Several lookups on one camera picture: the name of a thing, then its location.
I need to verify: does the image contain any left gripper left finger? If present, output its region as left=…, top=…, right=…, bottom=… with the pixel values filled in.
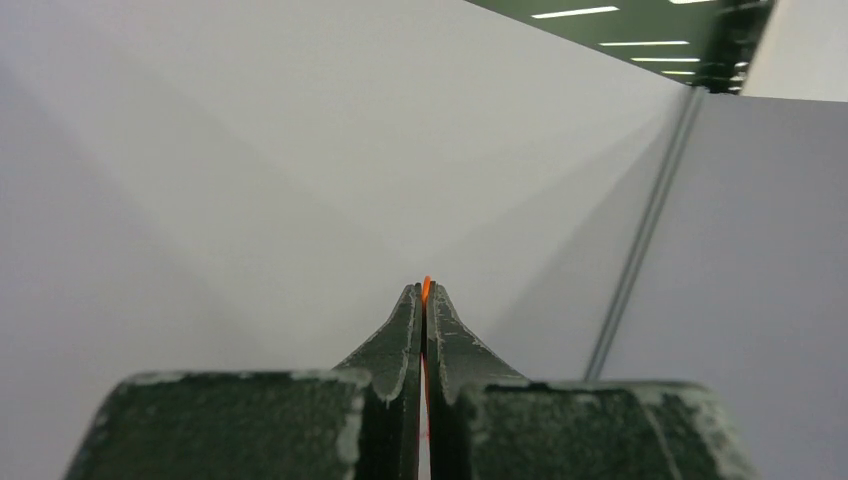
left=65, top=284, right=423, bottom=479

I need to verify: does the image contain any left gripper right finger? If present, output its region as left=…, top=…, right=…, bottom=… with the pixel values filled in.
left=423, top=281, right=758, bottom=479

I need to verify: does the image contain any orange cable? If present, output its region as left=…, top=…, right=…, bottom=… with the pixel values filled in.
left=421, top=275, right=433, bottom=442

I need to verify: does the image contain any right aluminium corner post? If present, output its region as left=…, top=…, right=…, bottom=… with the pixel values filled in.
left=582, top=87, right=709, bottom=381

